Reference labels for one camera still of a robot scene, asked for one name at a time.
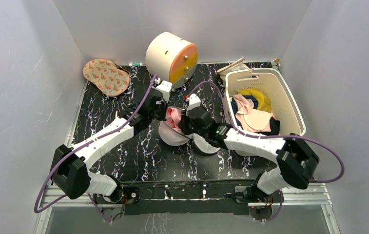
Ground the pink bra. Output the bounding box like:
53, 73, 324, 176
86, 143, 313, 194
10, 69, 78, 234
165, 107, 182, 131

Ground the white mesh bra laundry bag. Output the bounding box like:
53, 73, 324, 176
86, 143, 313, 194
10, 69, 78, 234
158, 107, 220, 156

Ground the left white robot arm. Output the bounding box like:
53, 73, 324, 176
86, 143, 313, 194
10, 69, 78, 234
50, 95, 168, 203

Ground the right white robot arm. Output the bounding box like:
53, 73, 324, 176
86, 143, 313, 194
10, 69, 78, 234
178, 107, 319, 202

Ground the floral mesh laundry bag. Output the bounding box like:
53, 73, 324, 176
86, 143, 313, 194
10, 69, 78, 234
83, 58, 131, 97

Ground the cream perforated laundry basket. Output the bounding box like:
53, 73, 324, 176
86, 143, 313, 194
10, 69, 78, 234
224, 68, 306, 156

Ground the beige-trimmed mesh laundry bag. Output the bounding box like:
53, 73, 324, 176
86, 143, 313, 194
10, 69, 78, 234
216, 57, 249, 83

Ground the dark blue garment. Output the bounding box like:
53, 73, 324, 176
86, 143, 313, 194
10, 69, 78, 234
231, 95, 259, 127

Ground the yellow garment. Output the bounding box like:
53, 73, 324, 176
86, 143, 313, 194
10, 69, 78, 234
237, 89, 272, 113

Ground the black garment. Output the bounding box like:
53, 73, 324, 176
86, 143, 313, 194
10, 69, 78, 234
259, 117, 280, 136

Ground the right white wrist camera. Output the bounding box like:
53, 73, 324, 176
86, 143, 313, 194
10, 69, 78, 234
185, 94, 201, 112

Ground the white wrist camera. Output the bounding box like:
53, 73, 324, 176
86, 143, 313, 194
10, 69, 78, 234
155, 80, 173, 103
185, 94, 201, 112

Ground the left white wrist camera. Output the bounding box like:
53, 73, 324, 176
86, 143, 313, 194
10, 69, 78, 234
155, 80, 173, 103

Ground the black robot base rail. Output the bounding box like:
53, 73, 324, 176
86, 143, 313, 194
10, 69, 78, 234
92, 179, 273, 216

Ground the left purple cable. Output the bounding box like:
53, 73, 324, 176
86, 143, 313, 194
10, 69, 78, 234
34, 75, 159, 223

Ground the purple cable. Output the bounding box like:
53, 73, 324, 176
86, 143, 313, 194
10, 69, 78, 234
34, 75, 159, 223
186, 80, 346, 223

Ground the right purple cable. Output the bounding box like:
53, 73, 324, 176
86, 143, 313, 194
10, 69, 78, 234
186, 80, 346, 223

